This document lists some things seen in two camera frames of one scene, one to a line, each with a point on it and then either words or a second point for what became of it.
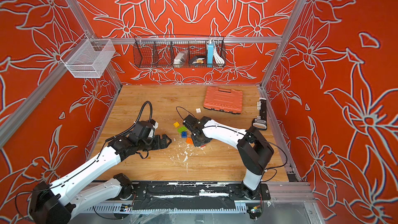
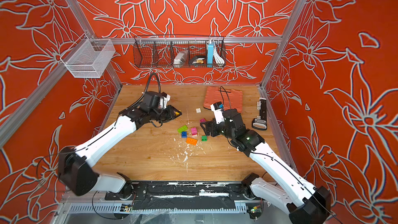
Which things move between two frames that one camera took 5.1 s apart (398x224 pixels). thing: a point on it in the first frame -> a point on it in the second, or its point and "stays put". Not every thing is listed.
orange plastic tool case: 229,100 stays put
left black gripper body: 153,143 -> 162,115
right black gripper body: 197,142 -> 222,129
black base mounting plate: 193,195 stays put
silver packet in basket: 180,58 stays put
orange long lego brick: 189,141 stays put
